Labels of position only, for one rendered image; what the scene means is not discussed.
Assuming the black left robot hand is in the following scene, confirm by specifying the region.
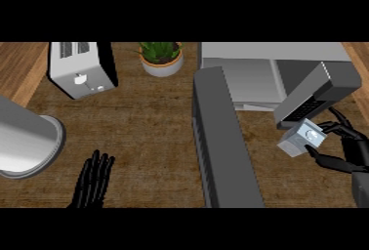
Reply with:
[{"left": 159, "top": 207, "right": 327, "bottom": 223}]
[{"left": 66, "top": 149, "right": 116, "bottom": 209}]

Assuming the silver toaster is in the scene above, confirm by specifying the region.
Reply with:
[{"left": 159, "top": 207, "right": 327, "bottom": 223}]
[{"left": 45, "top": 42, "right": 119, "bottom": 101}]

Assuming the white milk carton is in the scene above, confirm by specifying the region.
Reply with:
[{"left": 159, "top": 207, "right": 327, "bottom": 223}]
[{"left": 276, "top": 118, "right": 332, "bottom": 158}]

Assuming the dark grey microwave door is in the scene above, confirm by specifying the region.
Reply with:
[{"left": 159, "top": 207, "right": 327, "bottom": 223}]
[{"left": 190, "top": 66, "right": 267, "bottom": 209}]

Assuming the large silver steel pot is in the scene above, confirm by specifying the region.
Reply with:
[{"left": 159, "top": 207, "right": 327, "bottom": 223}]
[{"left": 0, "top": 95, "right": 68, "bottom": 180}]

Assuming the grey microwave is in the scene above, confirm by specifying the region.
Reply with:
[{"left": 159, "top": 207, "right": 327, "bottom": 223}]
[{"left": 197, "top": 42, "right": 363, "bottom": 130}]

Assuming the green potted plant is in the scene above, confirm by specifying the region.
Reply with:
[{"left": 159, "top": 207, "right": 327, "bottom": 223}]
[{"left": 134, "top": 42, "right": 186, "bottom": 78}]

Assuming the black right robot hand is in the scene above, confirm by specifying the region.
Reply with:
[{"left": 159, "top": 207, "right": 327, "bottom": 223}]
[{"left": 305, "top": 106, "right": 369, "bottom": 175}]

